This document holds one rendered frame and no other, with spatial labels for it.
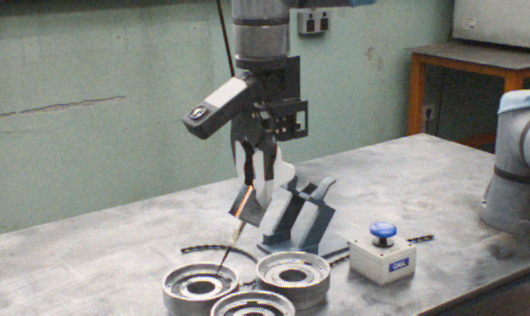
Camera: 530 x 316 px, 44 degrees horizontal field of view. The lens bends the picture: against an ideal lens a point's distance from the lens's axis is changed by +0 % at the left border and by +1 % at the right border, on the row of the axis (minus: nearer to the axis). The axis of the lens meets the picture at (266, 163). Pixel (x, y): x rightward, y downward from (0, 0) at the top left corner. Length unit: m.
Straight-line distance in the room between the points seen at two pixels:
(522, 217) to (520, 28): 1.95
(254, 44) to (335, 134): 2.23
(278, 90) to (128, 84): 1.62
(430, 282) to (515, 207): 0.25
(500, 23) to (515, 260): 2.12
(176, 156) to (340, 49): 0.90
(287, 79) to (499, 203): 0.47
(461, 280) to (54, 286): 0.60
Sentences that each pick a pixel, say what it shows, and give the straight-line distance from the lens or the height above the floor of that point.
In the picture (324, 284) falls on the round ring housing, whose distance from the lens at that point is 0.91.
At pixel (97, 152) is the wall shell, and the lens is 2.50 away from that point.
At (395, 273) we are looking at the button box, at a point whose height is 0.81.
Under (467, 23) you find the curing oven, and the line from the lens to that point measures 3.24.
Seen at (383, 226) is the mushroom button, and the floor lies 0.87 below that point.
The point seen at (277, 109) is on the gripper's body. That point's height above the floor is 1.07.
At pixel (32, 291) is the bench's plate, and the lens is 1.03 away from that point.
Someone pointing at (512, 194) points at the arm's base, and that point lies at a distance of 1.18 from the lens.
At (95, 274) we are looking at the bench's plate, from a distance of 1.05.
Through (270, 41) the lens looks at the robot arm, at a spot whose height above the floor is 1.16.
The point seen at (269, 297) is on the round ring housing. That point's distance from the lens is 0.88.
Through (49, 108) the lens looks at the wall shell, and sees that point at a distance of 2.41.
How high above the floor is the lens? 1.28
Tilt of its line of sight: 19 degrees down
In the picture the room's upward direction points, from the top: 1 degrees counter-clockwise
